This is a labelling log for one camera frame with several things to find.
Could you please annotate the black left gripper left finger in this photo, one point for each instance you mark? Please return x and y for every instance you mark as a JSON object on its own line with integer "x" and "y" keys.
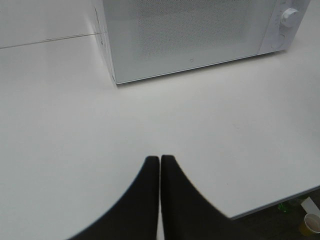
{"x": 135, "y": 215}

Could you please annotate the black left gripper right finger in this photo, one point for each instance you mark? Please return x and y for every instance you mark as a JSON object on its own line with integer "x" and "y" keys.
{"x": 187, "y": 215}

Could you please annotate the white microwave door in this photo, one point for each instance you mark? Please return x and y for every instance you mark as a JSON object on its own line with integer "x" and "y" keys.
{"x": 187, "y": 37}

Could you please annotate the white box on floor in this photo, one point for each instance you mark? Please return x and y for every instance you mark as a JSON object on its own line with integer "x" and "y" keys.
{"x": 310, "y": 207}

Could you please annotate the yellow paper cup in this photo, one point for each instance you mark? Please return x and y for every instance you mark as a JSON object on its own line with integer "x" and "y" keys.
{"x": 310, "y": 225}

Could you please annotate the white microwave oven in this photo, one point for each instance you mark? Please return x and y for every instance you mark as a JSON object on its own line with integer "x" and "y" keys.
{"x": 105, "y": 37}

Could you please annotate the white lower timer knob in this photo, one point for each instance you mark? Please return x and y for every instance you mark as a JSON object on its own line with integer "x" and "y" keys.
{"x": 290, "y": 17}

